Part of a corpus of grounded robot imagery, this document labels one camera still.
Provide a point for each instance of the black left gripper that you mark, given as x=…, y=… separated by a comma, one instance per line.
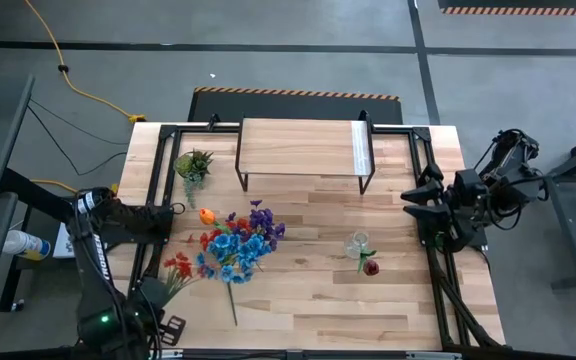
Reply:
x=153, y=300

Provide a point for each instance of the red artificial flower bunch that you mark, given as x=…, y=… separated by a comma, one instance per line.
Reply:
x=184, y=270
x=204, y=240

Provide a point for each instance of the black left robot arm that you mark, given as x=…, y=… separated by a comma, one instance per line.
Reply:
x=100, y=260

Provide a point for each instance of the cut-glass patterned vase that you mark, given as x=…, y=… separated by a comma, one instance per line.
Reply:
x=355, y=246

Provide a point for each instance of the dark grey metal cart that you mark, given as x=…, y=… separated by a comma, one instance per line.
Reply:
x=565, y=240

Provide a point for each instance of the white printed box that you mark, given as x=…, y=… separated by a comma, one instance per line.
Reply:
x=62, y=247

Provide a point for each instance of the wooden shelf black frame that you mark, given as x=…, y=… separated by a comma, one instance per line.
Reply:
x=298, y=147

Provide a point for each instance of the purple artificial flower bunch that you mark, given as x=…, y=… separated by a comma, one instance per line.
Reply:
x=260, y=220

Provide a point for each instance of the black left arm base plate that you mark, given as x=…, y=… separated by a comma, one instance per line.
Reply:
x=133, y=240

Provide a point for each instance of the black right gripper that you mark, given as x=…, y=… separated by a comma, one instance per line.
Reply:
x=465, y=190

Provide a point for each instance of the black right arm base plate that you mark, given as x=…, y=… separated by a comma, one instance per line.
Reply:
x=480, y=239

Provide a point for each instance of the black diagonal support beam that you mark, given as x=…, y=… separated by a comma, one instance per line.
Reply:
x=43, y=200

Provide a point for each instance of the orange artificial tulip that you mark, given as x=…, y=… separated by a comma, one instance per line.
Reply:
x=207, y=216

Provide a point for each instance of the white bottle yellow-blue label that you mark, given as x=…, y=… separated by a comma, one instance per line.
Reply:
x=23, y=244

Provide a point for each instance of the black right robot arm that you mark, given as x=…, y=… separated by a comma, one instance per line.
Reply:
x=513, y=165

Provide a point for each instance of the dark red artificial rose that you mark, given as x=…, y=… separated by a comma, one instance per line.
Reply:
x=371, y=268

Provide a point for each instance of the artificial green succulent plant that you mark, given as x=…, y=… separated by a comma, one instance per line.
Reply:
x=195, y=165

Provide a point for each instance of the blue artificial flower bunch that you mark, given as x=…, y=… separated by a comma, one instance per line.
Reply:
x=240, y=247

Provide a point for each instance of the black hazard-striped floor mat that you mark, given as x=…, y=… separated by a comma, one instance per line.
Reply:
x=293, y=107
x=518, y=10

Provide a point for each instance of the silver metal bracket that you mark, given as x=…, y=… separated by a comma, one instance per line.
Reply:
x=173, y=355
x=433, y=356

